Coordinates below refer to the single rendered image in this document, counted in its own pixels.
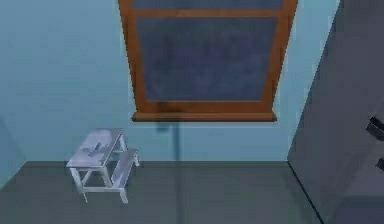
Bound brown framed window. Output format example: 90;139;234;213
117;0;299;123

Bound white step stool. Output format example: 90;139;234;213
65;128;141;204

